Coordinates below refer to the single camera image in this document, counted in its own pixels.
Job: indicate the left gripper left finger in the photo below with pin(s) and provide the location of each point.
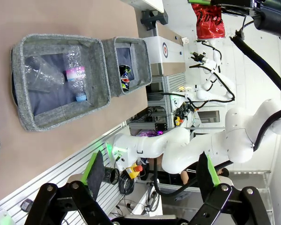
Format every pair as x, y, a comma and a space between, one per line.
96, 173

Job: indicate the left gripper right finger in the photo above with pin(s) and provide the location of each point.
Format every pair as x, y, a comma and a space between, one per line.
204, 173

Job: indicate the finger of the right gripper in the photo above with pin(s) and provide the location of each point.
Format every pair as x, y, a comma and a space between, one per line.
224, 2
238, 11

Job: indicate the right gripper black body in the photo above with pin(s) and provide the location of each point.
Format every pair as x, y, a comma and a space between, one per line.
270, 14

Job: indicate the red wrapper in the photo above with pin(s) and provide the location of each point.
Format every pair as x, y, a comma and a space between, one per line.
209, 23

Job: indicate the clear plastic water bottle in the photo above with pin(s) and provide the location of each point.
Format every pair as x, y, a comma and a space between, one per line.
76, 72

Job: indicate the clear plastic cup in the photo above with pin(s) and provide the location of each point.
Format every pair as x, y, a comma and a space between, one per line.
46, 75

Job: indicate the small white robot arm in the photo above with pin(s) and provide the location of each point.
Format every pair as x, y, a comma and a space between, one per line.
213, 95

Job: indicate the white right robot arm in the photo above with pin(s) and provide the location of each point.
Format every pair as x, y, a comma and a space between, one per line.
178, 140

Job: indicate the black tube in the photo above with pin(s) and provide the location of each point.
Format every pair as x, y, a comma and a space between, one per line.
112, 175

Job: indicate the seated person with black hair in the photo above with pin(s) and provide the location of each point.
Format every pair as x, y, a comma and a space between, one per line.
223, 173

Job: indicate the yellow emergency stop button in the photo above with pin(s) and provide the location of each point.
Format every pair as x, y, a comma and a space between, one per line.
133, 172

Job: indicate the white cabinet with roundel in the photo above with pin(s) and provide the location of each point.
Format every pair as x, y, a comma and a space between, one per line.
154, 47

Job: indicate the grey fabric basket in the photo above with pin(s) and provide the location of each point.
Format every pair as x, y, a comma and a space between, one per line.
142, 61
100, 77

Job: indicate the aluminium table frame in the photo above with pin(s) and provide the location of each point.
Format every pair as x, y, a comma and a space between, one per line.
61, 173

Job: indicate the black metal bracket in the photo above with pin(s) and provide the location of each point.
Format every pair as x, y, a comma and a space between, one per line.
154, 20

